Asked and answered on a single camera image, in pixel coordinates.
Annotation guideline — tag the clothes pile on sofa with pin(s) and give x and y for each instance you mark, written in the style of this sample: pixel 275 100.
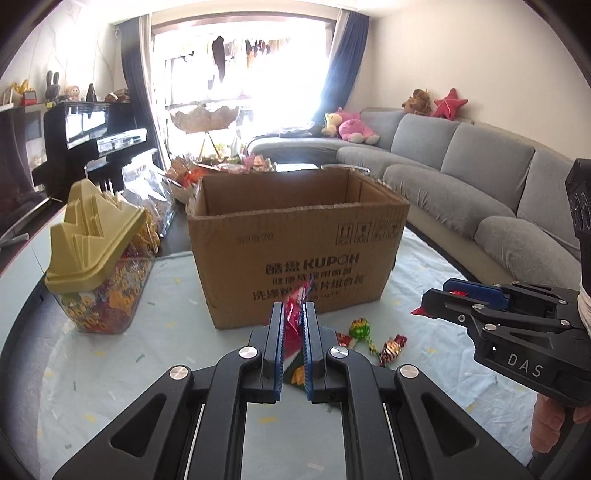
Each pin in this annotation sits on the clothes pile on sofa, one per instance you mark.
pixel 300 131

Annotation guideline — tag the brown plush lion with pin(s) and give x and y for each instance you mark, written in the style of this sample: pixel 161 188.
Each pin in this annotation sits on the brown plush lion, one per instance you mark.
pixel 417 101

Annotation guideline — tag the clear plastic bag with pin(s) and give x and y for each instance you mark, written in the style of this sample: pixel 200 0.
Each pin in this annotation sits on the clear plastic bag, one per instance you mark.
pixel 147 194

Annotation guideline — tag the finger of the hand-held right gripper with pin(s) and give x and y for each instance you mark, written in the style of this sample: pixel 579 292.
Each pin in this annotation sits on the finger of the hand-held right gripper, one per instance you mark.
pixel 531 294
pixel 457 314

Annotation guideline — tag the gold ornament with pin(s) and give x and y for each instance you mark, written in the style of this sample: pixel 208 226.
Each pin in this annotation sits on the gold ornament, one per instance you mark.
pixel 16 92

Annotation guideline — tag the black piano bench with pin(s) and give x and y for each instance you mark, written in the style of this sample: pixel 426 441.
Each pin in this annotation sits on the black piano bench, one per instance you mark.
pixel 104 173

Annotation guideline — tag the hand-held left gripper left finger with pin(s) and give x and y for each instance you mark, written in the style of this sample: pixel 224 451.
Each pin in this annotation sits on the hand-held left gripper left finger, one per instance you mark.
pixel 277 355

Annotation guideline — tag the small red candy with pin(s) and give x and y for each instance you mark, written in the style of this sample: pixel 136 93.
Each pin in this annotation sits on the small red candy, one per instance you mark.
pixel 455 292

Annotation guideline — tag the pale blue television cabinet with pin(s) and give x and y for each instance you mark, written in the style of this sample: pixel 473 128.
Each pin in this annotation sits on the pale blue television cabinet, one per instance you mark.
pixel 44 240

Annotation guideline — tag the grey bunny figurine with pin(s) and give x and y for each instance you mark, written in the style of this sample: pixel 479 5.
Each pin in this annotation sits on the grey bunny figurine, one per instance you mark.
pixel 53 87

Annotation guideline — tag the tiered white snack stand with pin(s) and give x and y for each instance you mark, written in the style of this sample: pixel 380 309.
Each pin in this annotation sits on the tiered white snack stand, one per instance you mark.
pixel 203 117

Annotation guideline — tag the black curved television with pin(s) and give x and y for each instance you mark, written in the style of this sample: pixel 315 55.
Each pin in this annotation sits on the black curved television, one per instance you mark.
pixel 18 161

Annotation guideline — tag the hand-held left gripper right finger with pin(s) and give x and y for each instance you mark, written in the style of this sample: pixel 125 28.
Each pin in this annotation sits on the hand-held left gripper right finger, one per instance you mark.
pixel 308 360

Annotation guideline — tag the blue curtain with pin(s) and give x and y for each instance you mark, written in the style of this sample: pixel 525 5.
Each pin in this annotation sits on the blue curtain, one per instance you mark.
pixel 138 92
pixel 341 69

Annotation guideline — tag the person's right hand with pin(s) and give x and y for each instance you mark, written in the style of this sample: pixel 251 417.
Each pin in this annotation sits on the person's right hand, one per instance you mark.
pixel 549 424

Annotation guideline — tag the grey sofa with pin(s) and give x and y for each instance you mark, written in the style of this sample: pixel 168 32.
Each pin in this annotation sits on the grey sofa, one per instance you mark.
pixel 461 184

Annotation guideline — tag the pale patterned tablecloth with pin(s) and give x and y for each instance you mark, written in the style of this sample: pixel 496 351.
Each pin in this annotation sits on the pale patterned tablecloth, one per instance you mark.
pixel 161 350

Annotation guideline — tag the pink plush toy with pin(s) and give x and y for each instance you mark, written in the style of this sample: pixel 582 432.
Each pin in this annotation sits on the pink plush toy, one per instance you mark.
pixel 358 127

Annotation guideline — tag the dark metronome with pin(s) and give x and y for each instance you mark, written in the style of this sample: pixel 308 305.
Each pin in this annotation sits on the dark metronome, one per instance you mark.
pixel 90 93

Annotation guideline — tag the small red checked packet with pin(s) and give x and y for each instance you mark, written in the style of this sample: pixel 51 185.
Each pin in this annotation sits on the small red checked packet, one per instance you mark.
pixel 345 339

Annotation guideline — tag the black piano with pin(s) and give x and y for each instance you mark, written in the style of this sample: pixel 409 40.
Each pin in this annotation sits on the black piano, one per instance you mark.
pixel 87 134

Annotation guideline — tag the brown cardboard box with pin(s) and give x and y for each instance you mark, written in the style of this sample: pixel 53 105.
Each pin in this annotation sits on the brown cardboard box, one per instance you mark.
pixel 300 249

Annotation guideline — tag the pink red snack packet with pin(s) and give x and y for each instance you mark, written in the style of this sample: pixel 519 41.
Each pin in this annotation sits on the pink red snack packet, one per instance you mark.
pixel 293 323

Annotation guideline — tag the pink doll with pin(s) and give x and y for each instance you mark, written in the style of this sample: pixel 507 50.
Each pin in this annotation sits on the pink doll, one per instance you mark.
pixel 73 93

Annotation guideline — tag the small green snack packet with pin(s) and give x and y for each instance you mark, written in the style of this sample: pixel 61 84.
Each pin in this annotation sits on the small green snack packet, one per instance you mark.
pixel 295 371

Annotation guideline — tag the clear container with yellow lid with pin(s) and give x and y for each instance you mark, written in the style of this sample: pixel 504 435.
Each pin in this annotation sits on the clear container with yellow lid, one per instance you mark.
pixel 92 244

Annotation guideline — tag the yellow plush bear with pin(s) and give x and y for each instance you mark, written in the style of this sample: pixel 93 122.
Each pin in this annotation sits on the yellow plush bear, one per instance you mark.
pixel 331 124

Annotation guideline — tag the red star pillow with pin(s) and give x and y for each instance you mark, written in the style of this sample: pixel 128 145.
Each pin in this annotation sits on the red star pillow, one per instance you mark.
pixel 449 105

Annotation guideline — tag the red gold wrapped candy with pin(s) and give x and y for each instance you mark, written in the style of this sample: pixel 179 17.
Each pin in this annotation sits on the red gold wrapped candy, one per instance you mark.
pixel 392 349

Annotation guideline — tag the green lollipop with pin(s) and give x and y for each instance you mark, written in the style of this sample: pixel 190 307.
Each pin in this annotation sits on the green lollipop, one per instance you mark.
pixel 358 328

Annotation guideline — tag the row of hanging laundry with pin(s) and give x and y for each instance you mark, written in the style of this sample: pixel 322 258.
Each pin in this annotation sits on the row of hanging laundry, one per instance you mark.
pixel 231 55

